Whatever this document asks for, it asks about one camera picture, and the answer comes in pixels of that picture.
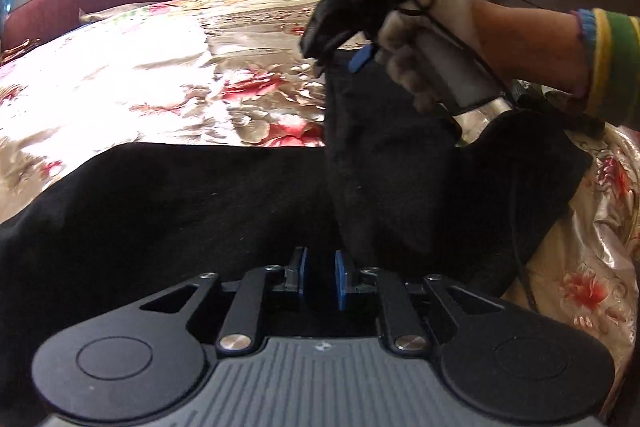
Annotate person's right forearm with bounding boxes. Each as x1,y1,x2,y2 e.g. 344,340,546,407
471,0,640,131

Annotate floral satin bedspread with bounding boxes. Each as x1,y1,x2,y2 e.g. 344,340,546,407
0,0,640,408

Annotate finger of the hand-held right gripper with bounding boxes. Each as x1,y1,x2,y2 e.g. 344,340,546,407
300,0,373,68
347,43,376,74

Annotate black pants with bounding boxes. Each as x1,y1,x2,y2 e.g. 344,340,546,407
0,47,593,427

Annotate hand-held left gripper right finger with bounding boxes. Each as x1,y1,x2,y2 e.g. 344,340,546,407
334,250,506,354

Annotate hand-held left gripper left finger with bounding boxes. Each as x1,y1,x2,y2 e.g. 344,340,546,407
140,247,309,354

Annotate person's right hand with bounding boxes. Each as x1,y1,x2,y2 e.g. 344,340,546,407
376,0,487,114

